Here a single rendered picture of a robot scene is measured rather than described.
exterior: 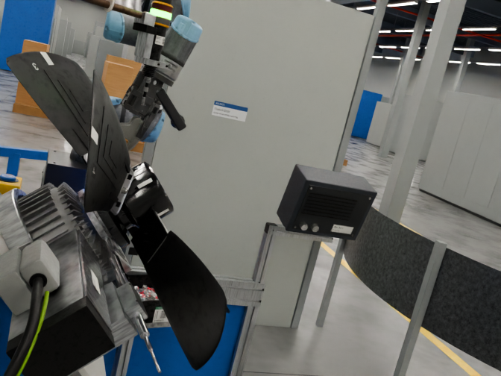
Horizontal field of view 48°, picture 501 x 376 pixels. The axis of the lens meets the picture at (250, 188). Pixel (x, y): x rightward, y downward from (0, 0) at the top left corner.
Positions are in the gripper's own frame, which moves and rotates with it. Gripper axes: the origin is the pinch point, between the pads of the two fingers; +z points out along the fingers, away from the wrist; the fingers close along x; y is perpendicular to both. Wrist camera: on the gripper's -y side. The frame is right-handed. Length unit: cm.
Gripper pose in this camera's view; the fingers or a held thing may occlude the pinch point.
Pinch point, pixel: (130, 148)
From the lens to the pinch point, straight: 145.6
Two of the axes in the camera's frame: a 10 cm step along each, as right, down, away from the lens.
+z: -4.9, 8.7, 0.6
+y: -8.1, -4.3, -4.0
